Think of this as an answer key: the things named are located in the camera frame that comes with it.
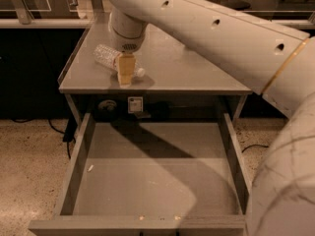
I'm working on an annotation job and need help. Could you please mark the black cable on floor right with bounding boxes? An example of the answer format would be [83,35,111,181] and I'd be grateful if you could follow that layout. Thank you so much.
[241,144,270,154]

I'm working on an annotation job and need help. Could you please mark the open grey top drawer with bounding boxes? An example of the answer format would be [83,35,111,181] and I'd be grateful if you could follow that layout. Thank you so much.
[29,114,251,236]

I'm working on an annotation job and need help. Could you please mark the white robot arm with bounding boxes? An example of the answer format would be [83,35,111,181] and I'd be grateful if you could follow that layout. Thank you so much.
[109,0,315,236]

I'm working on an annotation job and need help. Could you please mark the black cable on floor left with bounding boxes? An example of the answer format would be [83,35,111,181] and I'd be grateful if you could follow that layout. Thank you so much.
[10,117,77,159]

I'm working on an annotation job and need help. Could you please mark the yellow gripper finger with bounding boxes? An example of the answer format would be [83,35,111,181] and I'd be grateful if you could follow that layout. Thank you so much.
[116,53,136,86]

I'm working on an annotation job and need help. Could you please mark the grey cabinet with top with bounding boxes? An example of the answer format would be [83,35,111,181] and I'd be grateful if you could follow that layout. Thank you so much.
[60,14,251,123]

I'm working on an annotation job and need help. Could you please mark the clear plastic water bottle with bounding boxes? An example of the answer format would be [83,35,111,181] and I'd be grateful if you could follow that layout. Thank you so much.
[94,44,146,78]

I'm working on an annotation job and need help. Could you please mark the black cable on floor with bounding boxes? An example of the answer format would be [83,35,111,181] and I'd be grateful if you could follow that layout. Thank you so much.
[10,117,77,159]
[241,144,270,154]

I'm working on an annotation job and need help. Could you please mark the white label tag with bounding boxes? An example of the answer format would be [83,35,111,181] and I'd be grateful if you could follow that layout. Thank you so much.
[128,96,143,113]

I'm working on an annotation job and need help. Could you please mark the round grey wheel under top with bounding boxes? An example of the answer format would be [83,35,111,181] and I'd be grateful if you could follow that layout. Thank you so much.
[97,99,117,112]

